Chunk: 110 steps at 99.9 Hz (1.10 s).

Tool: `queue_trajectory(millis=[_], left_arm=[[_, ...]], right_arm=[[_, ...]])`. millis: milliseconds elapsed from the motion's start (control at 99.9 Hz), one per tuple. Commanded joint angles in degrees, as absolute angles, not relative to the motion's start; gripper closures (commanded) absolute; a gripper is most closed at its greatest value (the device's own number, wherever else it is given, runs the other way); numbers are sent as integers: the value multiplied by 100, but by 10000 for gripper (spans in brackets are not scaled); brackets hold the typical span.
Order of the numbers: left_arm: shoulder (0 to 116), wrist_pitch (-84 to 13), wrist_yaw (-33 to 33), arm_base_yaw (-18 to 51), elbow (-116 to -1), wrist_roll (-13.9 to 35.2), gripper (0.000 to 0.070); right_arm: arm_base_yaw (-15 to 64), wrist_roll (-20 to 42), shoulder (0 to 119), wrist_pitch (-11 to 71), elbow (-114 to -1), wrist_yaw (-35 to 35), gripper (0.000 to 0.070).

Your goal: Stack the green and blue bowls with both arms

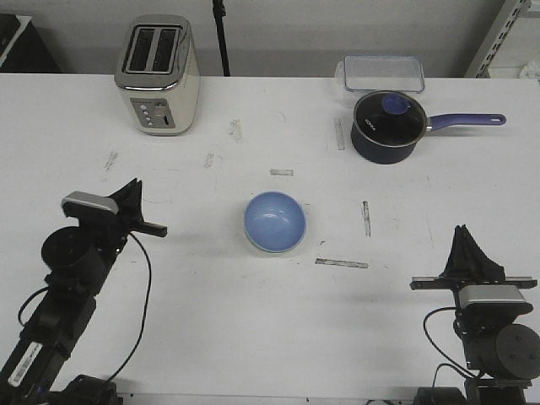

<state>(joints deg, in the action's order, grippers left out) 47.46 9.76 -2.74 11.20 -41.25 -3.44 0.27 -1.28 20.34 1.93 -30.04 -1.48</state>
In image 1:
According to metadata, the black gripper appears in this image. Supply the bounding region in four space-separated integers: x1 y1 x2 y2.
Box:
75 178 168 270
410 224 537 333

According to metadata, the light blue bowl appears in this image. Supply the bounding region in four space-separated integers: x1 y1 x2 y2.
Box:
244 192 306 235

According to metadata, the light green bowl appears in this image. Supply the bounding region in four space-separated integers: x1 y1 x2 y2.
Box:
245 231 305 254

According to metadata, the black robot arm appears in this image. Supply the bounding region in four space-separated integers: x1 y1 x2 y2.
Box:
410 225 539 404
1 179 167 404

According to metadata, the cream two-slot toaster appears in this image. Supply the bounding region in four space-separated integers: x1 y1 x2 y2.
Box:
114 14 200 137

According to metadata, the dark blue saucepan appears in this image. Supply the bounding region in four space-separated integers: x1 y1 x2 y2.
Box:
351 113 506 165

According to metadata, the glass pot lid blue knob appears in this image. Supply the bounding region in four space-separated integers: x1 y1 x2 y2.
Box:
354 90 427 147

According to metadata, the black tripod pole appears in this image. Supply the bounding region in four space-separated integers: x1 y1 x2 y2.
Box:
212 0 230 77

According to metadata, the clear plastic food container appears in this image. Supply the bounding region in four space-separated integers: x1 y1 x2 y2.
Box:
334 55 425 93

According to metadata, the white slotted shelf upright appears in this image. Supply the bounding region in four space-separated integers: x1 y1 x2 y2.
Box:
464 1 539 78

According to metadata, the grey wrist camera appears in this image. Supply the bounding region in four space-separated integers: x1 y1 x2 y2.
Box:
457 284 527 309
61 191 119 217

